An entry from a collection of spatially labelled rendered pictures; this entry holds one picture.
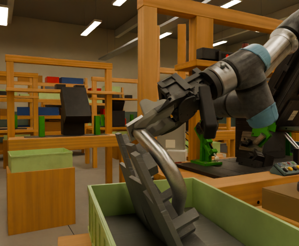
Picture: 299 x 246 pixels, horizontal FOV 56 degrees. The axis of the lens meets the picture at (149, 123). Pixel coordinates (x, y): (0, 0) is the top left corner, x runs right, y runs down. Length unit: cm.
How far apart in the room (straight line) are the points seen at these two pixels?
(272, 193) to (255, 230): 33
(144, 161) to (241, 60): 32
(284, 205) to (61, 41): 1095
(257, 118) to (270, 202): 52
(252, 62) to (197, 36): 129
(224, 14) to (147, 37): 63
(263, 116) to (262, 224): 28
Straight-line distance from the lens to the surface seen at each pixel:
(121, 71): 1212
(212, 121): 57
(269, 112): 73
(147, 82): 172
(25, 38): 1145
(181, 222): 59
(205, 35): 201
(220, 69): 66
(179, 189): 56
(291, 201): 112
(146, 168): 53
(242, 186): 136
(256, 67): 70
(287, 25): 102
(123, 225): 99
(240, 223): 91
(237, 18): 224
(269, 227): 81
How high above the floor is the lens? 122
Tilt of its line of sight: 2 degrees down
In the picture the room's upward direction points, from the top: straight up
